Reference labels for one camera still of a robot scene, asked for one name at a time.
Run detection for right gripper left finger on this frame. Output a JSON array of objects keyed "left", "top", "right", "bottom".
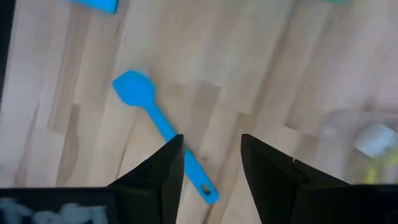
[{"left": 0, "top": 134, "right": 185, "bottom": 224}]

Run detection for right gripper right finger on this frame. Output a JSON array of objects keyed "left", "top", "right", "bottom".
[{"left": 241, "top": 133, "right": 398, "bottom": 224}]

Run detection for blue dish brush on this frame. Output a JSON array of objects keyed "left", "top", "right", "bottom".
[{"left": 111, "top": 69, "right": 220, "bottom": 205}]

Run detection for green dish brush white bristles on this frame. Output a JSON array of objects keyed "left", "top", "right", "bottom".
[{"left": 353, "top": 123, "right": 398, "bottom": 185}]

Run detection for blue scrub sponge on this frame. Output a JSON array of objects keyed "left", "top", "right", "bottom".
[{"left": 63, "top": 0, "right": 119, "bottom": 15}]

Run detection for clear plastic bin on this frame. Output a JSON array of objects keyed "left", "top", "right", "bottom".
[{"left": 317, "top": 105, "right": 398, "bottom": 186}]

